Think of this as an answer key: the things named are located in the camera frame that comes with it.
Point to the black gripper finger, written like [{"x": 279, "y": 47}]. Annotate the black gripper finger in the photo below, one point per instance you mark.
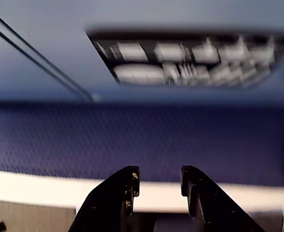
[
  {"x": 216, "y": 207},
  {"x": 108, "y": 205}
]

